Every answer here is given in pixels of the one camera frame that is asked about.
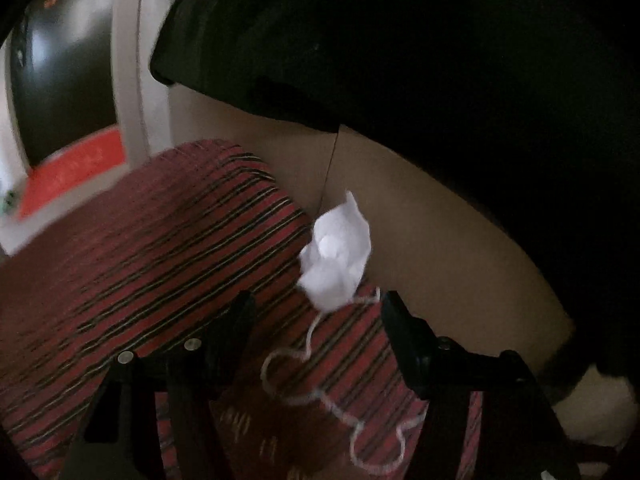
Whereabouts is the black cloth under counter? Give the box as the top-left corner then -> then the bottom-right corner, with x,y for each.
150,0 -> 639,309

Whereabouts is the black refrigerator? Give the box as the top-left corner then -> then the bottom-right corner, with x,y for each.
10,0 -> 117,167

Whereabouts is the white tissue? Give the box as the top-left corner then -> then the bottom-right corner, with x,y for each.
297,191 -> 372,313

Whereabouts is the white door frame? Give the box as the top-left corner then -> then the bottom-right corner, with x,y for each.
111,0 -> 175,168

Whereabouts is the red doormat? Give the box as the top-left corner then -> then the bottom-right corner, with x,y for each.
17,126 -> 126,219

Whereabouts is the red striped floor mat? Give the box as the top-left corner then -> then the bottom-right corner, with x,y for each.
1,141 -> 427,479

